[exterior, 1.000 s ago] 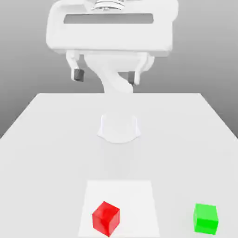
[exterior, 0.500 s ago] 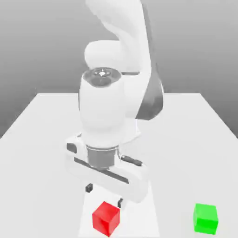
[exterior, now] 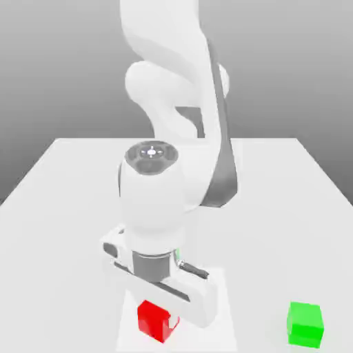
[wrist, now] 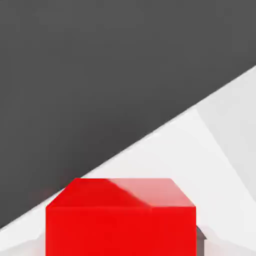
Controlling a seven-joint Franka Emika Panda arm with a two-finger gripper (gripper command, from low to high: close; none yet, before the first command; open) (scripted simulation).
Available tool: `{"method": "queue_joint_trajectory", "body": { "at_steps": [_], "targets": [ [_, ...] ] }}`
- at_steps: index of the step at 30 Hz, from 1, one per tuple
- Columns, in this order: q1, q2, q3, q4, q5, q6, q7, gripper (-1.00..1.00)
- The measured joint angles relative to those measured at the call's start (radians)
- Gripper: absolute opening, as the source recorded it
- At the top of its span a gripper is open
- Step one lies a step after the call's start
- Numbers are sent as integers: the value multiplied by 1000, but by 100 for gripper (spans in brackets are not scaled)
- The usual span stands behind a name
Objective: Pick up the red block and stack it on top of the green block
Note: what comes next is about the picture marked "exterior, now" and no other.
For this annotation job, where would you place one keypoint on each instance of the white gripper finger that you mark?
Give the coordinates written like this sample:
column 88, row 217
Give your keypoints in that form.
column 173, row 321

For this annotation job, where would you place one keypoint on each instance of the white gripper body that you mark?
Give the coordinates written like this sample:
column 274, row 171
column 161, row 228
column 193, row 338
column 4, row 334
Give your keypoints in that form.
column 198, row 300

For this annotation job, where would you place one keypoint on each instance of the small red cube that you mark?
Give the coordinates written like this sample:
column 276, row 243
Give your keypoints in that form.
column 151, row 320

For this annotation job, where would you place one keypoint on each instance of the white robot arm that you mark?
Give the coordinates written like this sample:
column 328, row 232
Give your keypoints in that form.
column 154, row 198

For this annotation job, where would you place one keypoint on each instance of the small green cube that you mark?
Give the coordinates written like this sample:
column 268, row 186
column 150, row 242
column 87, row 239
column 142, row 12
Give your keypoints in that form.
column 304, row 325

